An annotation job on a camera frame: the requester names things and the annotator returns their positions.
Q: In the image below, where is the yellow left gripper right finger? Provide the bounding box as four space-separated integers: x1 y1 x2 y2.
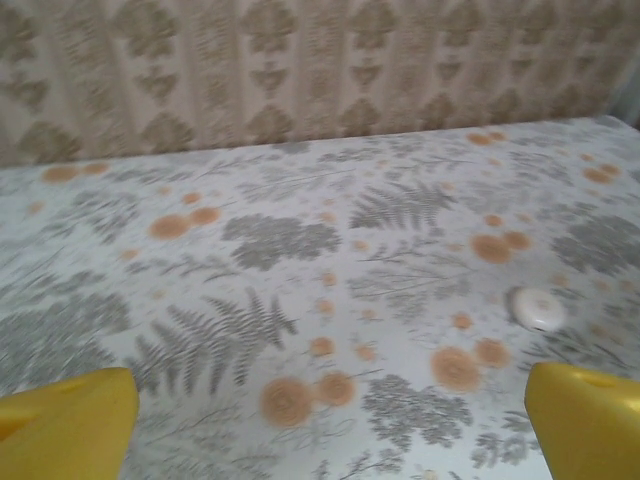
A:
522 362 640 480

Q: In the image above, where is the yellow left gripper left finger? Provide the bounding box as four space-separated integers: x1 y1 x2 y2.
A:
0 367 140 480

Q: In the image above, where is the white earbud charging case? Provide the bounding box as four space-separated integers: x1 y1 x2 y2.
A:
510 287 569 332

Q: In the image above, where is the floral patterned table cover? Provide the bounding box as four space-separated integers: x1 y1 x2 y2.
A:
0 114 640 480

